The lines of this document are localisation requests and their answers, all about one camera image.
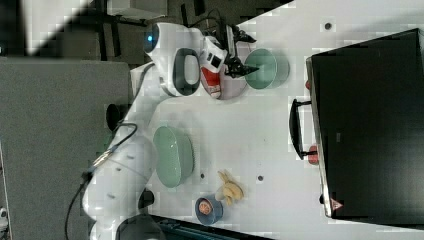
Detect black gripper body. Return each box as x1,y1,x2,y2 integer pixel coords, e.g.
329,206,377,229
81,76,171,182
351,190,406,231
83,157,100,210
217,23,237,67

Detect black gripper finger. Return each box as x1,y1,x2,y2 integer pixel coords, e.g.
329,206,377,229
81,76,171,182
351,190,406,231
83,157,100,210
225,57,258,78
233,26,256,43

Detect light green mug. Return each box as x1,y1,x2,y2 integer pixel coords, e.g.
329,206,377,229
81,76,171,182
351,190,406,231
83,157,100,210
244,48,290,90

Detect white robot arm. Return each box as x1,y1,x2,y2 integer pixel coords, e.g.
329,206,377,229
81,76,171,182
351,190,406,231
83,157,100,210
82,22,256,240

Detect grey round plate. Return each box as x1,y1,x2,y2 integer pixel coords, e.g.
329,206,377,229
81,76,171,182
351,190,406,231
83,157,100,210
201,70,247,100

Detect green perforated colander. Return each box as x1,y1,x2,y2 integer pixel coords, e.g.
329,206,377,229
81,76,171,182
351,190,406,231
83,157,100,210
153,126,194,188

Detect pink strawberry toy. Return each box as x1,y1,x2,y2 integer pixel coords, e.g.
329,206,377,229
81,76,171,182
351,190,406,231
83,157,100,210
308,145,319,165

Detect peeled toy banana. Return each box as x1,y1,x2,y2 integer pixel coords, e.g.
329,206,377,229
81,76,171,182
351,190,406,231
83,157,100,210
215,171,244,206

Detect silver toaster oven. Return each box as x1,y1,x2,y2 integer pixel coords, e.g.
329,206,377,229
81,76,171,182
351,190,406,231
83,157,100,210
306,29,424,229

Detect orange slice toy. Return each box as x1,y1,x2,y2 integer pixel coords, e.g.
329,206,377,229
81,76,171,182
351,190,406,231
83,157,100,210
198,200,212,215

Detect blue bowl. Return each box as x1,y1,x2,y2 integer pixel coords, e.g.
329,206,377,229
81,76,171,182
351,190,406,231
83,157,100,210
194,195,223,225

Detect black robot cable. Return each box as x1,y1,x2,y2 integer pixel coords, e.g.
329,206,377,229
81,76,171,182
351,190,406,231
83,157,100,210
64,122,139,240

